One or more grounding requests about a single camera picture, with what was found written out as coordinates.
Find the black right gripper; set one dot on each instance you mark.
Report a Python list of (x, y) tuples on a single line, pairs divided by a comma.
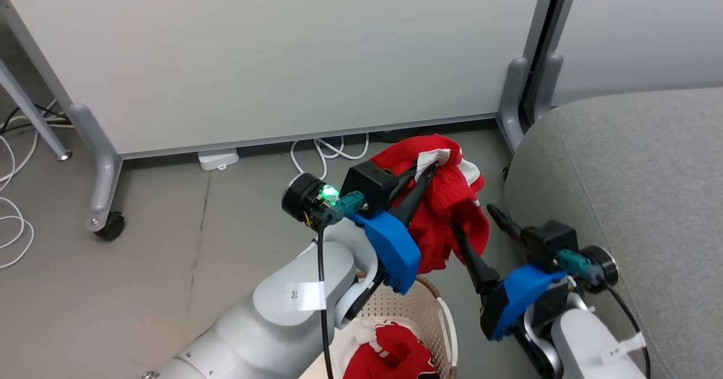
[(603, 269)]

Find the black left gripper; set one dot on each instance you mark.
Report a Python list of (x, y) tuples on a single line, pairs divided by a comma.
[(302, 195)]

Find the red shorts with elastic waistband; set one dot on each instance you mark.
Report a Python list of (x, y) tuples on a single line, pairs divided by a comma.
[(452, 198)]

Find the red jersey with black number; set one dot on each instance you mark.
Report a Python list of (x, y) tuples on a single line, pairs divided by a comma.
[(395, 351)]

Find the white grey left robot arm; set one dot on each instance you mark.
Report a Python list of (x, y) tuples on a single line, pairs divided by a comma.
[(265, 334)]

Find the beige perforated laundry basket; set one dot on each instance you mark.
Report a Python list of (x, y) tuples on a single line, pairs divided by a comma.
[(409, 305)]

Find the grey fabric sofa seat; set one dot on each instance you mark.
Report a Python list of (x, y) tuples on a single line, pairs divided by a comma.
[(649, 187)]

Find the black caster wheel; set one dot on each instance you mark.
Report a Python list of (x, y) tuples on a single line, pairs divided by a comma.
[(112, 227), (506, 173)]

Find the grey partition foot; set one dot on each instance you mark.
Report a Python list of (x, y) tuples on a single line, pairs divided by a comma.
[(101, 164), (549, 82), (513, 102)]

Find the white paper label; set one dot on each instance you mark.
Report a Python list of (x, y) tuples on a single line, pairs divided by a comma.
[(308, 296), (621, 348)]

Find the wide white partition panel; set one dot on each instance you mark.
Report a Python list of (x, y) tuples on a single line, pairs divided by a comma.
[(282, 46)]

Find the white power adapter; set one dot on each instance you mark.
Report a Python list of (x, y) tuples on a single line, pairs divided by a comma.
[(218, 158)]

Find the grey metal table leg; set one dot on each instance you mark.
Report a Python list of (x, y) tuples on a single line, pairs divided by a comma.
[(34, 113)]

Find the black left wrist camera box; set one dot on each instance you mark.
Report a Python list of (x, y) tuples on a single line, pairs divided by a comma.
[(370, 184)]

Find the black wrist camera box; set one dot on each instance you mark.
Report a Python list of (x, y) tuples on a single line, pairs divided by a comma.
[(370, 184), (551, 243)]

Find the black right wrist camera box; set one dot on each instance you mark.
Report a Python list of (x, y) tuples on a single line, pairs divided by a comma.
[(551, 243)]

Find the blue right camera mount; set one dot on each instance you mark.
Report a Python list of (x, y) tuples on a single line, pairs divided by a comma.
[(522, 297)]

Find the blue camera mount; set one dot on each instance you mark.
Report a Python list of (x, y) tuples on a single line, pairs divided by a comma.
[(522, 297), (390, 249)]

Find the teal left camera connector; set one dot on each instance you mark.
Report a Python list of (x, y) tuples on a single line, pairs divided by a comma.
[(350, 203)]

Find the teal camera connector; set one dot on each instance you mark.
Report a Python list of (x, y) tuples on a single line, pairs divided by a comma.
[(573, 263), (350, 203)]

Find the blue left camera mount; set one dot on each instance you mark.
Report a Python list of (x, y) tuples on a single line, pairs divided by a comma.
[(390, 249)]

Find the teal right camera connector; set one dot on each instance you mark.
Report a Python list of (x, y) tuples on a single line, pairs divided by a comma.
[(573, 263)]

